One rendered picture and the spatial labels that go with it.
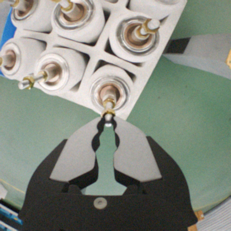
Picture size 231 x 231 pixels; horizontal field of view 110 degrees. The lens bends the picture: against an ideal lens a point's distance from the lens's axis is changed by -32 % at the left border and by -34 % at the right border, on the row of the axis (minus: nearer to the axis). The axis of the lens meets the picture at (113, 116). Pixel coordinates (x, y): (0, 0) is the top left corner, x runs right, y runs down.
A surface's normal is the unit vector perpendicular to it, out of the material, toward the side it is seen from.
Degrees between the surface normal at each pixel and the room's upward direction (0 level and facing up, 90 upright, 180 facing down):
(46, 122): 0
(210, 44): 90
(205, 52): 90
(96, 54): 0
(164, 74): 0
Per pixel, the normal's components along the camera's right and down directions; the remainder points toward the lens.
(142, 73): 0.00, 0.48
